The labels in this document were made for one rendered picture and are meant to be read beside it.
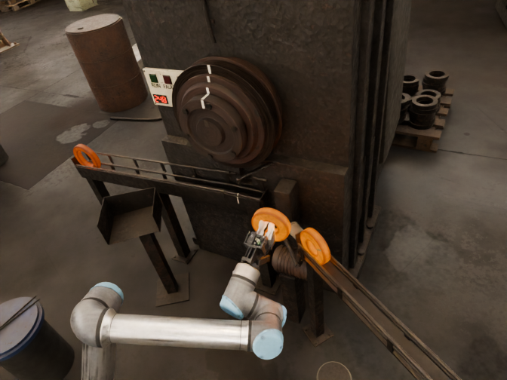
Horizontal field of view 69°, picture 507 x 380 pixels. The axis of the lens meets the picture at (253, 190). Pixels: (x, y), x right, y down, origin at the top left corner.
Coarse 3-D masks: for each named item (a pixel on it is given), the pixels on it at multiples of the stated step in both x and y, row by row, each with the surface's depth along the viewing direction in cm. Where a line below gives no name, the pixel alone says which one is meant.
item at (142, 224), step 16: (128, 192) 187; (144, 192) 188; (112, 208) 192; (128, 208) 193; (144, 208) 194; (160, 208) 189; (112, 224) 191; (128, 224) 188; (144, 224) 185; (160, 224) 183; (112, 240) 182; (144, 240) 192; (160, 256) 201; (160, 272) 210; (160, 288) 227; (176, 288) 222; (160, 304) 219
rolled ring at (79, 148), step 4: (80, 144) 221; (76, 148) 221; (80, 148) 219; (84, 148) 219; (88, 148) 219; (76, 152) 225; (80, 152) 228; (84, 152) 220; (88, 152) 218; (92, 152) 220; (76, 156) 228; (80, 156) 229; (92, 156) 219; (96, 156) 221; (80, 160) 229; (84, 160) 231; (92, 160) 222; (96, 160) 221; (84, 164) 230; (88, 164) 230; (92, 164) 230; (96, 164) 223; (100, 164) 226; (88, 168) 231
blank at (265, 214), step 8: (264, 208) 139; (256, 216) 140; (264, 216) 139; (272, 216) 137; (280, 216) 137; (256, 224) 143; (280, 224) 138; (288, 224) 138; (280, 232) 141; (288, 232) 139; (280, 240) 144
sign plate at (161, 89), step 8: (144, 72) 170; (152, 72) 167; (160, 72) 165; (168, 72) 163; (176, 72) 161; (160, 80) 168; (152, 88) 174; (160, 88) 172; (168, 88) 169; (152, 96) 177; (160, 96) 174; (168, 96) 172; (160, 104) 179; (168, 104) 176
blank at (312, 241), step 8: (304, 232) 146; (312, 232) 142; (304, 240) 149; (312, 240) 142; (320, 240) 140; (312, 248) 150; (320, 248) 140; (328, 248) 140; (320, 256) 143; (328, 256) 142
